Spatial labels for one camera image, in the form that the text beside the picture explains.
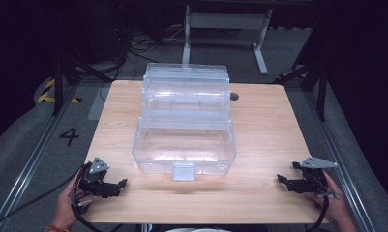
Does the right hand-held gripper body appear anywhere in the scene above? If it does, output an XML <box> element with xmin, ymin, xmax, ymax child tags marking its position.
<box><xmin>286</xmin><ymin>156</ymin><xmax>339</xmax><ymax>196</ymax></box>

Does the white metal desk frame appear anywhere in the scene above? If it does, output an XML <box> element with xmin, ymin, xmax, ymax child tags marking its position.
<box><xmin>180</xmin><ymin>4</ymin><xmax>274</xmax><ymax>76</ymax></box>

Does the thin black floor cable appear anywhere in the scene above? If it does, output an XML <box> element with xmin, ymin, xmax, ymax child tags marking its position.
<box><xmin>0</xmin><ymin>170</ymin><xmax>81</xmax><ymax>231</ymax></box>

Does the grey floor plate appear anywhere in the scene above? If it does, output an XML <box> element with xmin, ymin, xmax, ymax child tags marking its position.
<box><xmin>87</xmin><ymin>92</ymin><xmax>111</xmax><ymax>121</ymax></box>

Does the clear plastic storage box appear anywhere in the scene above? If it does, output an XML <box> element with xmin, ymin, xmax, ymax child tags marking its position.
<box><xmin>131</xmin><ymin>62</ymin><xmax>238</xmax><ymax>182</ymax></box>

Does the grey metal floor rail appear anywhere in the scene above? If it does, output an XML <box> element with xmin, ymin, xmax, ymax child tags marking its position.
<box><xmin>302</xmin><ymin>90</ymin><xmax>378</xmax><ymax>232</ymax></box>
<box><xmin>0</xmin><ymin>84</ymin><xmax>80</xmax><ymax>232</ymax></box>

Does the person's left hand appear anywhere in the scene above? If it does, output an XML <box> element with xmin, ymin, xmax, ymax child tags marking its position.
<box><xmin>53</xmin><ymin>173</ymin><xmax>93</xmax><ymax>230</ymax></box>

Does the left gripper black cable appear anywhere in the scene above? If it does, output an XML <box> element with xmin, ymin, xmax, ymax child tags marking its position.
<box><xmin>71</xmin><ymin>192</ymin><xmax>103</xmax><ymax>232</ymax></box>

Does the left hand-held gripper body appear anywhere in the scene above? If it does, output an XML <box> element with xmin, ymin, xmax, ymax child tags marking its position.
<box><xmin>73</xmin><ymin>157</ymin><xmax>122</xmax><ymax>215</ymax></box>

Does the person's right hand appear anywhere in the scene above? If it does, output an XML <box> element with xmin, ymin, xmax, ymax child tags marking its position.
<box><xmin>305</xmin><ymin>169</ymin><xmax>348</xmax><ymax>225</ymax></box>

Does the red and yellow bracelet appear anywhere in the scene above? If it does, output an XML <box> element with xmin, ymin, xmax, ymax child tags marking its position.
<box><xmin>45</xmin><ymin>224</ymin><xmax>71</xmax><ymax>232</ymax></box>

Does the black metal stand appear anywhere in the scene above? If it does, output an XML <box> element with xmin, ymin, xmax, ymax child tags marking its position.
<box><xmin>277</xmin><ymin>57</ymin><xmax>329</xmax><ymax>122</ymax></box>
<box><xmin>50</xmin><ymin>52</ymin><xmax>114</xmax><ymax>117</ymax></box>

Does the tangle of black floor cables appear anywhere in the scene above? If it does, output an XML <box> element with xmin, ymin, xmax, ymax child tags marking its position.
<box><xmin>99</xmin><ymin>27</ymin><xmax>194</xmax><ymax>102</ymax></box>

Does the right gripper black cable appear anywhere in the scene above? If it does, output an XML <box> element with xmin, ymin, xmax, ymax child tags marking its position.
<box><xmin>311</xmin><ymin>192</ymin><xmax>331</xmax><ymax>232</ymax></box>

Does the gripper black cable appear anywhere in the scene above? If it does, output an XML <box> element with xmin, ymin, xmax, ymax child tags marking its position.
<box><xmin>71</xmin><ymin>192</ymin><xmax>103</xmax><ymax>232</ymax></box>
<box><xmin>311</xmin><ymin>192</ymin><xmax>331</xmax><ymax>232</ymax></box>

